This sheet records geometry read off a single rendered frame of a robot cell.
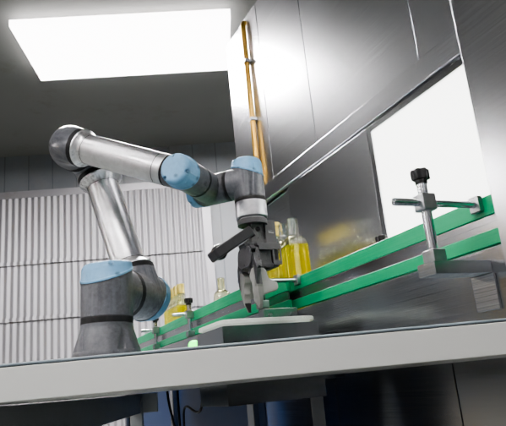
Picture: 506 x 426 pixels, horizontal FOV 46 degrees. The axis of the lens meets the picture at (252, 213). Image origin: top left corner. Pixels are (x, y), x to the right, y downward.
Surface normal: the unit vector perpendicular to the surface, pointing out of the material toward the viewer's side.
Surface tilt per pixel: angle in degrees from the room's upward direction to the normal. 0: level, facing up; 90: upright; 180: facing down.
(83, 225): 90
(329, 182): 90
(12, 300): 90
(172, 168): 89
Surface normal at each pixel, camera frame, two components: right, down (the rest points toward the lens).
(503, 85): -0.92, -0.03
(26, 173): 0.05, -0.28
